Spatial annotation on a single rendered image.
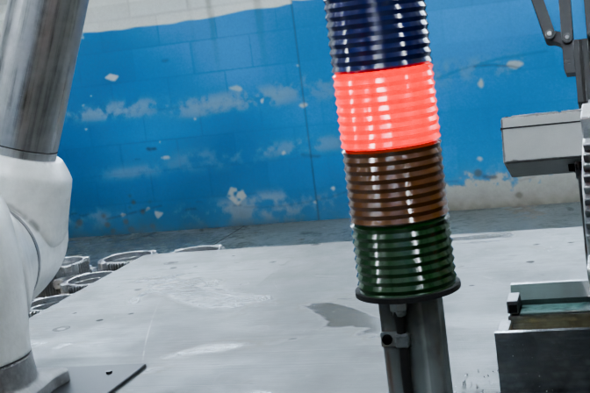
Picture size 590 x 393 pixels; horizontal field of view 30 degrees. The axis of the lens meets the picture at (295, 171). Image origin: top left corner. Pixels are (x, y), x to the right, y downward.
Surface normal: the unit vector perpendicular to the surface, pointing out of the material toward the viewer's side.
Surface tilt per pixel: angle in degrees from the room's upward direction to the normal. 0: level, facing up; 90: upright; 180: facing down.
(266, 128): 90
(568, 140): 68
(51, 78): 102
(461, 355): 0
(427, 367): 90
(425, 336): 90
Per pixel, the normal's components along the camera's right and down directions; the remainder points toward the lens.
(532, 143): -0.29, -0.22
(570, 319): -0.27, 0.16
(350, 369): -0.13, -0.98
